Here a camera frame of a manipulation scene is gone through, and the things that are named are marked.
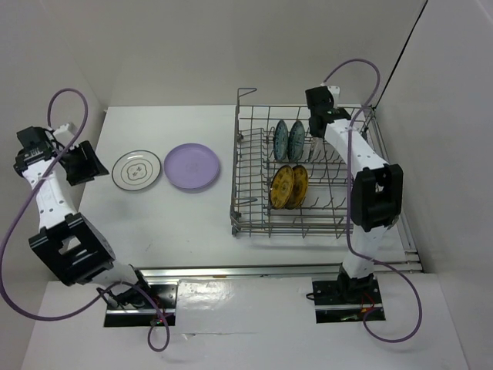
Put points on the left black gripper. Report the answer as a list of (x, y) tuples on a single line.
[(91, 167)]

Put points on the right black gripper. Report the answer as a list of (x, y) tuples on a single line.
[(314, 134)]

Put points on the blue patterned plate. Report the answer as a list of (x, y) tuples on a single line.
[(280, 141), (296, 142)]

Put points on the white plate with rings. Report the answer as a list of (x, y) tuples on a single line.
[(136, 170)]

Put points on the white plate floral rim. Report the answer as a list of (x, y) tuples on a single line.
[(317, 151)]

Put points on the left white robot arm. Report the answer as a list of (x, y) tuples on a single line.
[(67, 243)]

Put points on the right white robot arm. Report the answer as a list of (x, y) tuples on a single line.
[(374, 190)]

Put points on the right yellow patterned plate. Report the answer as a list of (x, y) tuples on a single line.
[(300, 185)]

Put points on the yellow patterned plate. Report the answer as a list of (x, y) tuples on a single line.
[(281, 187), (300, 185)]

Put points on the left yellow patterned plate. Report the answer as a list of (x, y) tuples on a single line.
[(281, 187)]

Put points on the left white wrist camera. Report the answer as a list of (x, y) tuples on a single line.
[(65, 133)]

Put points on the grey wire dish rack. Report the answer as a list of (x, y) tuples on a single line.
[(323, 211)]

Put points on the silver aluminium rail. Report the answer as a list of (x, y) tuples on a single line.
[(267, 271)]

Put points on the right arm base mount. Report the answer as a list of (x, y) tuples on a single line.
[(331, 306)]

